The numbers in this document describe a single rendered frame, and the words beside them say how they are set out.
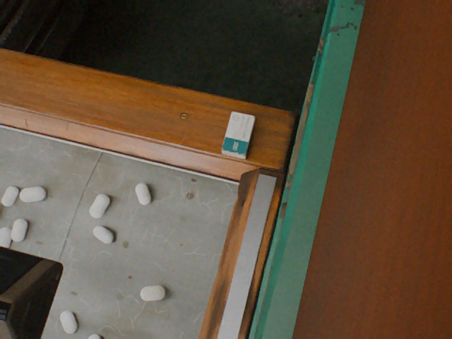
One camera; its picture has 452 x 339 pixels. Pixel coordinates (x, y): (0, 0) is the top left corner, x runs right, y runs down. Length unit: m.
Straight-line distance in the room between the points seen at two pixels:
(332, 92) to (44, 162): 0.65
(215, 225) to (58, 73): 0.34
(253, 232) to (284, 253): 0.41
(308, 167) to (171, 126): 0.56
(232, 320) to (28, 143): 0.43
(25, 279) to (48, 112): 0.44
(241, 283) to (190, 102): 0.30
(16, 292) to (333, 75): 0.27
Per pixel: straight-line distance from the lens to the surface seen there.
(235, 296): 0.59
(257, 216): 0.60
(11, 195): 0.79
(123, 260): 0.74
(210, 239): 0.72
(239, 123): 0.71
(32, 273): 0.41
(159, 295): 0.70
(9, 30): 1.45
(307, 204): 0.19
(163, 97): 0.76
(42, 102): 0.81
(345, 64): 0.21
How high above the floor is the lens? 1.45
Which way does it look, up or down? 75 degrees down
